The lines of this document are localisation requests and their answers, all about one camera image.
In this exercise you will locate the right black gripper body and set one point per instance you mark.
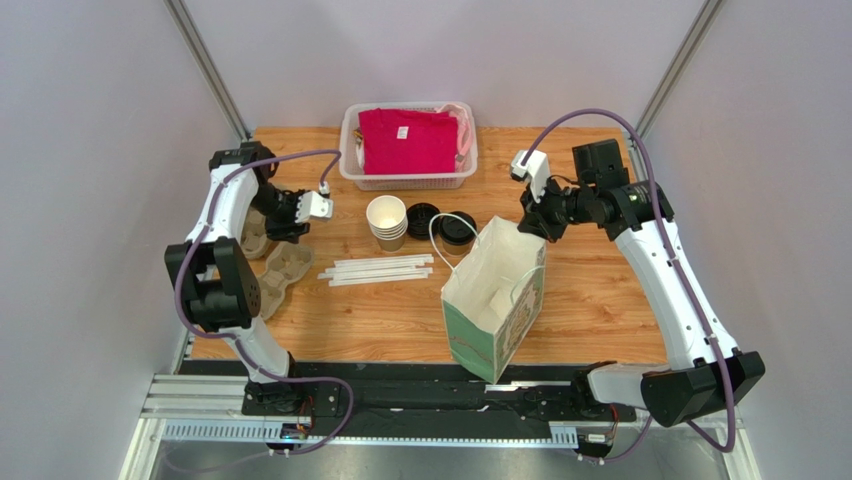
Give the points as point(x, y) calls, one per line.
point(542, 216)

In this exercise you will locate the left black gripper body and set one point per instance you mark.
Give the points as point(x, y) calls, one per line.
point(280, 212)

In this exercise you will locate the brown pulp cup carrier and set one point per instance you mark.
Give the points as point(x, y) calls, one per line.
point(285, 265)
point(254, 241)

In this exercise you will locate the single black lid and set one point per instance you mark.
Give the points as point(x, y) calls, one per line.
point(457, 228)

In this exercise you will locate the single paper cup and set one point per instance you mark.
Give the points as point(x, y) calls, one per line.
point(456, 250)

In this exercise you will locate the green paper gift bag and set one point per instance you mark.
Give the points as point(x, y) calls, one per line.
point(493, 295)

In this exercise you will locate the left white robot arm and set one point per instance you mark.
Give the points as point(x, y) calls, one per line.
point(216, 293)

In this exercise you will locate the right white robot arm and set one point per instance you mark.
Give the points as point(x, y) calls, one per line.
point(705, 364)

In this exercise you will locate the stack of paper cups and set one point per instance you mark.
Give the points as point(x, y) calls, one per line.
point(387, 220)

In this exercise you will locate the pink cloth in basket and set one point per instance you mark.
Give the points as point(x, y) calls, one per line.
point(465, 131)

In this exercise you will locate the white plastic basket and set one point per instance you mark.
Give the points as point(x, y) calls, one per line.
point(352, 164)

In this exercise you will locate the red folded shirt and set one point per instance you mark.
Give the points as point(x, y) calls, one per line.
point(408, 142)

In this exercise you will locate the stack of black lids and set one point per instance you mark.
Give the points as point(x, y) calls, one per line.
point(420, 224)

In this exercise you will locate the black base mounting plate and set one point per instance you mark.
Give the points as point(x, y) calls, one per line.
point(423, 400)

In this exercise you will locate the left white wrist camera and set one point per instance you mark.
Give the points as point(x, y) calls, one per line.
point(312, 205)

